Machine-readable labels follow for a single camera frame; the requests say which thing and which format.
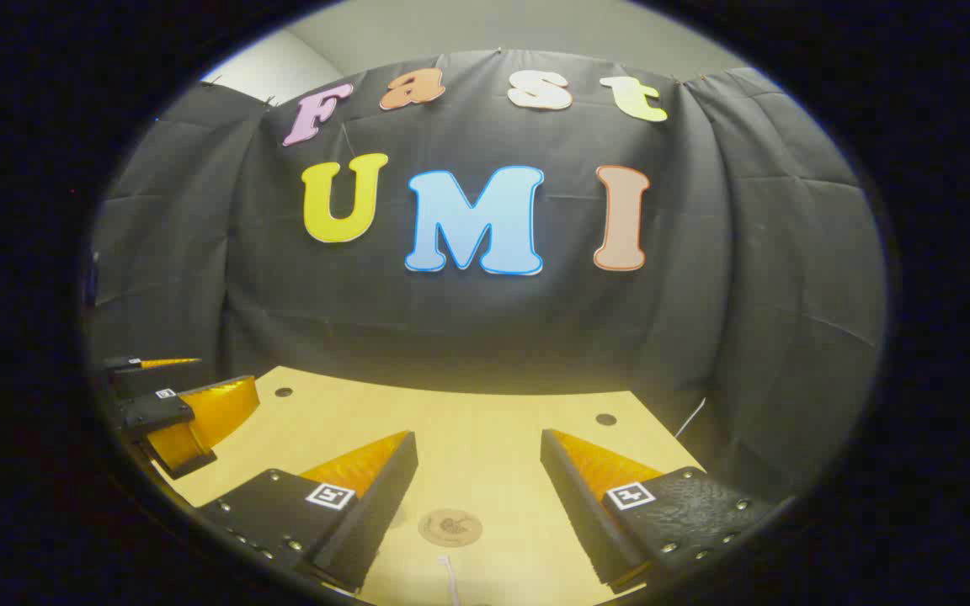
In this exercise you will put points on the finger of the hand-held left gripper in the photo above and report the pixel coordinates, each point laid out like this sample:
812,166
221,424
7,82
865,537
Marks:
152,410
125,364

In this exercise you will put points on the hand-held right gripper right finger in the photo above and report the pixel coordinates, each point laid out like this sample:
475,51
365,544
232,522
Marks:
578,505

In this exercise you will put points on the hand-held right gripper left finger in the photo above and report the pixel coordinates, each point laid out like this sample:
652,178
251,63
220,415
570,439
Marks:
375,513

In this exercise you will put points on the round cork coaster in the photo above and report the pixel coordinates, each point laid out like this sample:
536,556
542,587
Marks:
450,528

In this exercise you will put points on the white toothbrush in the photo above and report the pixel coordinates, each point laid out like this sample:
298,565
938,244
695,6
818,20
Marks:
450,581

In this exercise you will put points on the light wooden desktop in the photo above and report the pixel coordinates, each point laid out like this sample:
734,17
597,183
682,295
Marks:
468,454

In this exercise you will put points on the black backdrop cloth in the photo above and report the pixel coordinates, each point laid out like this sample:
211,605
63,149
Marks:
704,295

